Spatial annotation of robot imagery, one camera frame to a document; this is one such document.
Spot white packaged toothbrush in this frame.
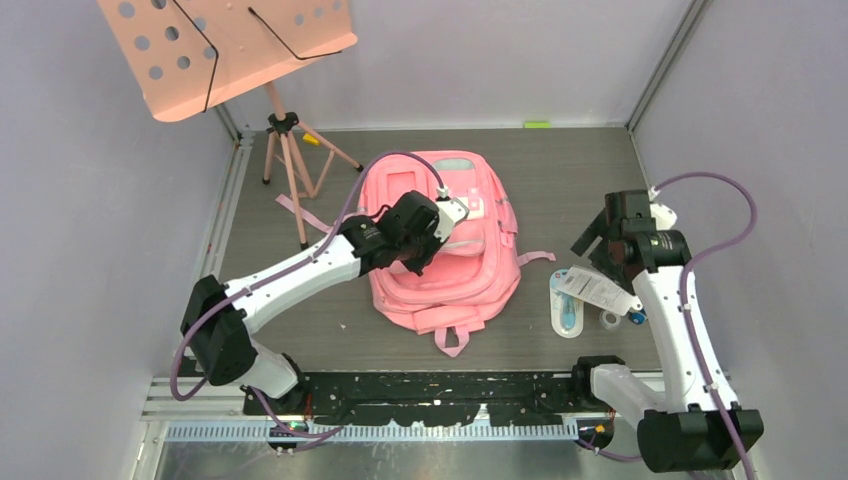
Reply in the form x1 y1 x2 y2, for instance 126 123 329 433
553 266 643 316

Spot clear tape roll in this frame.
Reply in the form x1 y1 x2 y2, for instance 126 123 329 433
599 310 622 331

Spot pink student backpack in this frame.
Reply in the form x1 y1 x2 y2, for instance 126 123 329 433
275 150 556 359

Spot blue correction tape pack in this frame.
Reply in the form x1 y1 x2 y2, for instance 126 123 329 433
549 269 585 339

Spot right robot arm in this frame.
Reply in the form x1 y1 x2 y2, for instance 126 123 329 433
570 190 764 473

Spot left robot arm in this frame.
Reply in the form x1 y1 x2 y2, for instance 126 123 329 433
179 191 468 414

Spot colourful toy train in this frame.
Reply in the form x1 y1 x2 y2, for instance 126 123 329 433
628 309 647 325

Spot green tape strip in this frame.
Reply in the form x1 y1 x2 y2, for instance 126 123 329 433
522 121 551 129

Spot pink music stand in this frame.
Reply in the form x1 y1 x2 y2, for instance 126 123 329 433
98 0 363 248

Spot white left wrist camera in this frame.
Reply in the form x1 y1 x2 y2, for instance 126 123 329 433
434 187 469 244

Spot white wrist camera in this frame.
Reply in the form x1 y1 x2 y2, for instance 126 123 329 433
648 187 678 231
434 187 469 244

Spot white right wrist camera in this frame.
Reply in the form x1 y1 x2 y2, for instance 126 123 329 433
648 187 678 231

